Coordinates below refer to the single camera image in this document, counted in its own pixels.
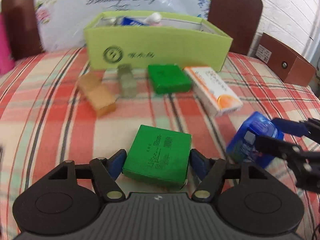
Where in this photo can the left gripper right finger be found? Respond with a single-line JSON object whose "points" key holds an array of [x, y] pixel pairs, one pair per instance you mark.
{"points": [[212, 173]]}

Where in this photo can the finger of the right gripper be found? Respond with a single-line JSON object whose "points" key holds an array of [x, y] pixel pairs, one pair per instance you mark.
{"points": [[309, 128], [304, 164]]}

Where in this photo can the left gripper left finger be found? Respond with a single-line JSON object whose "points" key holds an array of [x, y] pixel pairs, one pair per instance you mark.
{"points": [[103, 173]]}

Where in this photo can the blue cube tin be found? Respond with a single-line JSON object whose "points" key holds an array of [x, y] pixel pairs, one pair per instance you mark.
{"points": [[242, 147]]}

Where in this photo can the small gold box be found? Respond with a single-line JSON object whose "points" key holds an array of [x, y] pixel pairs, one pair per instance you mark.
{"points": [[97, 94]]}

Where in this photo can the white orange medicine box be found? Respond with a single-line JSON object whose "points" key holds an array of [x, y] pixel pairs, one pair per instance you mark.
{"points": [[216, 96]]}

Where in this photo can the olive grey small box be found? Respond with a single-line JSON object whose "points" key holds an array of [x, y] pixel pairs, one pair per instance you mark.
{"points": [[127, 81]]}

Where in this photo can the blue box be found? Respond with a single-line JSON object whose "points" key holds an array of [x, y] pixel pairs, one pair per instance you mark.
{"points": [[127, 21]]}

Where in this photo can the brown cardboard box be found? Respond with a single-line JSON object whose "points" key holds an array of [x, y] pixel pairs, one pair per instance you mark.
{"points": [[285, 62]]}

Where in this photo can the light green organizer box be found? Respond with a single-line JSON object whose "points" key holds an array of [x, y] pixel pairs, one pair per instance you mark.
{"points": [[179, 39]]}

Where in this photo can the brown wooden headboard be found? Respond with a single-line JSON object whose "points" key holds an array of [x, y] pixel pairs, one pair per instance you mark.
{"points": [[20, 35]]}

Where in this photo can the pink thermos bottle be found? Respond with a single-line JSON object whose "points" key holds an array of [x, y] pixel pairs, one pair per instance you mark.
{"points": [[7, 63]]}

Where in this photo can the white tube in organizer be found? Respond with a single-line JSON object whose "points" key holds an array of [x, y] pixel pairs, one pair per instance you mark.
{"points": [[154, 19]]}

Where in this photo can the floral plastic bag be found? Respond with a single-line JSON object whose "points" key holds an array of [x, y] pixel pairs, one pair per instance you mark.
{"points": [[61, 22]]}

